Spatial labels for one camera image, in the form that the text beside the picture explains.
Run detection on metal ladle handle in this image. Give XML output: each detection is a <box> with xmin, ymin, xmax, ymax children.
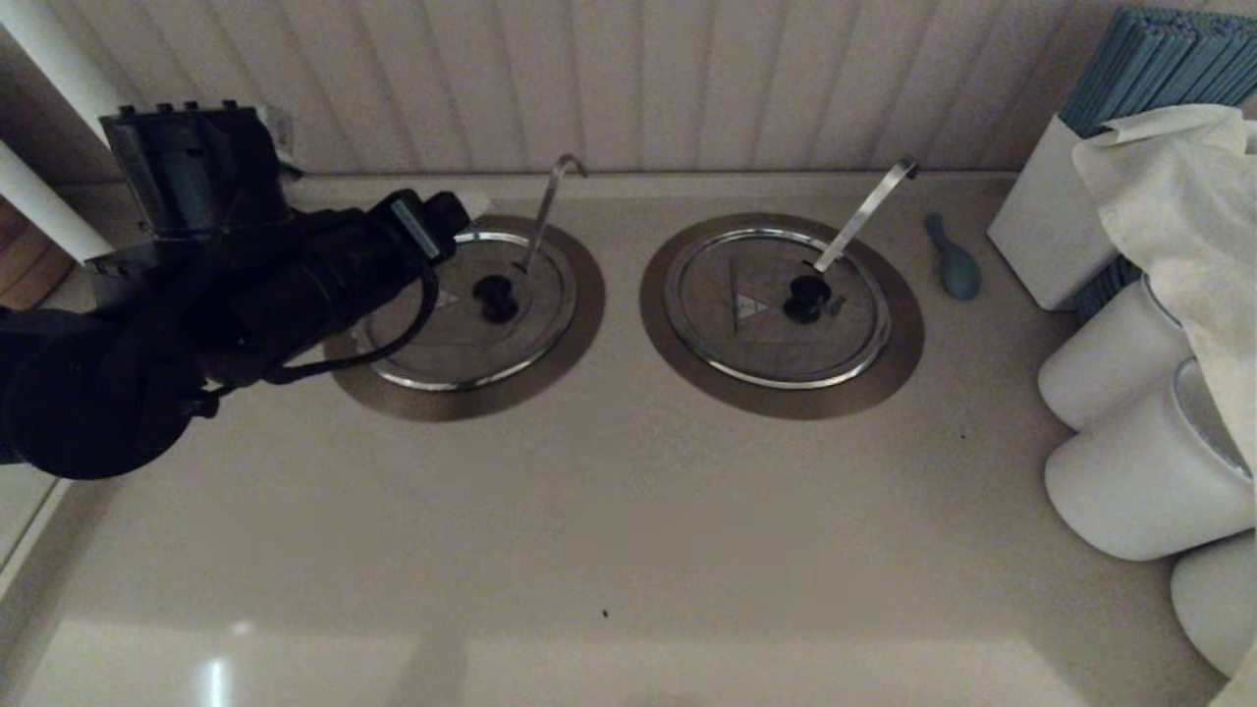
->
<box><xmin>813</xmin><ymin>158</ymin><xmax>920</xmax><ymax>274</ymax></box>
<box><xmin>518</xmin><ymin>153</ymin><xmax>590</xmax><ymax>276</ymax></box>

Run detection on steel pot lid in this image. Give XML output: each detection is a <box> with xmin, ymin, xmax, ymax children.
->
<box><xmin>664</xmin><ymin>229</ymin><xmax>893</xmax><ymax>390</ymax></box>
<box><xmin>349</xmin><ymin>232</ymin><xmax>578</xmax><ymax>392</ymax></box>

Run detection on blue plastic spoon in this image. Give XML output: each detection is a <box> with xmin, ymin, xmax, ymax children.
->
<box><xmin>922</xmin><ymin>212</ymin><xmax>982</xmax><ymax>301</ymax></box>

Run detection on brown round pot flange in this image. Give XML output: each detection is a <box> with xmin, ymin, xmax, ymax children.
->
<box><xmin>639</xmin><ymin>213</ymin><xmax>925</xmax><ymax>421</ymax></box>
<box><xmin>324</xmin><ymin>215</ymin><xmax>607</xmax><ymax>423</ymax></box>

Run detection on thin white pole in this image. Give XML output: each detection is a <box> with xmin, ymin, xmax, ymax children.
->
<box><xmin>0</xmin><ymin>142</ymin><xmax>114</xmax><ymax>264</ymax></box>

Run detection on brown wooden board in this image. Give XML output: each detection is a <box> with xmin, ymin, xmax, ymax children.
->
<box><xmin>0</xmin><ymin>196</ymin><xmax>78</xmax><ymax>310</ymax></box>

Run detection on thick white pole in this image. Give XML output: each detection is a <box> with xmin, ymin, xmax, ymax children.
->
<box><xmin>0</xmin><ymin>0</ymin><xmax>124</xmax><ymax>148</ymax></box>

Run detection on white rectangular holder box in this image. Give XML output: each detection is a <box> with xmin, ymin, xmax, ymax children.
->
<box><xmin>987</xmin><ymin>114</ymin><xmax>1140</xmax><ymax>311</ymax></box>

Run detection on white paper cup stack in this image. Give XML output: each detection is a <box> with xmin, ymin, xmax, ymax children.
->
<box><xmin>1036</xmin><ymin>278</ymin><xmax>1194</xmax><ymax>431</ymax></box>
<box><xmin>1043</xmin><ymin>358</ymin><xmax>1253</xmax><ymax>562</ymax></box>
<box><xmin>1169</xmin><ymin>530</ymin><xmax>1257</xmax><ymax>679</ymax></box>

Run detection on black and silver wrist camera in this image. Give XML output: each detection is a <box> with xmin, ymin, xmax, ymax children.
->
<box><xmin>98</xmin><ymin>100</ymin><xmax>296</xmax><ymax>266</ymax></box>

